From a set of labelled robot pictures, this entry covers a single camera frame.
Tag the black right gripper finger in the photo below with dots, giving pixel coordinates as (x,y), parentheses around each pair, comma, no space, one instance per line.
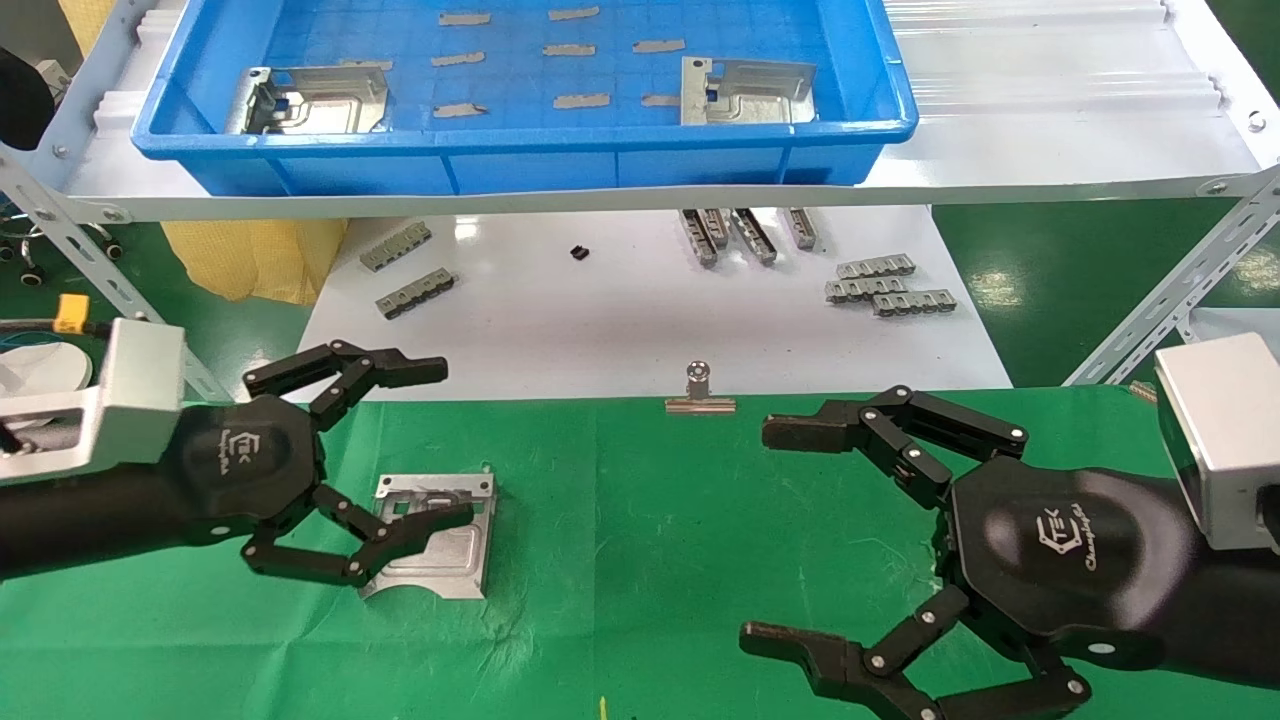
(900,440)
(900,670)

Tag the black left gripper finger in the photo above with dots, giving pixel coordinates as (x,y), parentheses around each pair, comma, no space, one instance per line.
(345,375)
(350,560)

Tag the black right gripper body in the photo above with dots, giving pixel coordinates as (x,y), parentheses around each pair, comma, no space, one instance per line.
(1060,560)

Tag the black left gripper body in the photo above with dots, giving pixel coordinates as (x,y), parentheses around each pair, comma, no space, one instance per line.
(240,460)

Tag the silver sheet metal bracket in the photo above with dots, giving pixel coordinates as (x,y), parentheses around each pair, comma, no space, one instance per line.
(320,105)
(450,560)
(745,95)

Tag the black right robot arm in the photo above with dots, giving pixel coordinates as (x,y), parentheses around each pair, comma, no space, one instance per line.
(1230,620)

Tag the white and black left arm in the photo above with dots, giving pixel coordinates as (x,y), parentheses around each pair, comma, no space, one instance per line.
(80,520)

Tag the grey metal connector strip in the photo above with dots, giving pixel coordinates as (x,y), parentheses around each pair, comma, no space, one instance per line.
(753,236)
(415,294)
(716,226)
(877,266)
(862,290)
(915,302)
(803,228)
(395,246)
(697,238)

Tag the yellow mesh bag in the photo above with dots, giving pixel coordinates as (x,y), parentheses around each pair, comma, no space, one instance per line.
(260,260)

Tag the white round base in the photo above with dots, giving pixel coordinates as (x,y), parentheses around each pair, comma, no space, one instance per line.
(50,365)

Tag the green table cloth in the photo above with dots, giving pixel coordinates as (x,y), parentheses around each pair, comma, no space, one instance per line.
(620,560)

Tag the grey tape strip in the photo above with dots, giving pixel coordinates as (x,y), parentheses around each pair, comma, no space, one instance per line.
(660,100)
(573,13)
(568,49)
(457,59)
(581,100)
(460,110)
(465,18)
(659,45)
(365,64)

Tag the blue plastic bin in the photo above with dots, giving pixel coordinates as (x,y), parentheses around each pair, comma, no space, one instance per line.
(600,165)

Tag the white metal shelf board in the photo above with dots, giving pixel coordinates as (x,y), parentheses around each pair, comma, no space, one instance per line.
(1050,120)

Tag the black office chair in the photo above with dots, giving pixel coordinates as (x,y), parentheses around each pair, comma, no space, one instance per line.
(20,100)

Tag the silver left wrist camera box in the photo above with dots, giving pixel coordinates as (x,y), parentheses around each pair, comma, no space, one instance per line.
(140,390)

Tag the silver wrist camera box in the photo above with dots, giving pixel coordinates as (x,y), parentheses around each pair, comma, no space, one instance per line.
(1230,430)
(140,390)

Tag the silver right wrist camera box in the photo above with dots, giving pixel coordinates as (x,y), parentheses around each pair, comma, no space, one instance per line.
(1230,430)

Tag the white slotted angle post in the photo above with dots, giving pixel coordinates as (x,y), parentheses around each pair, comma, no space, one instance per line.
(1170,300)
(60,240)

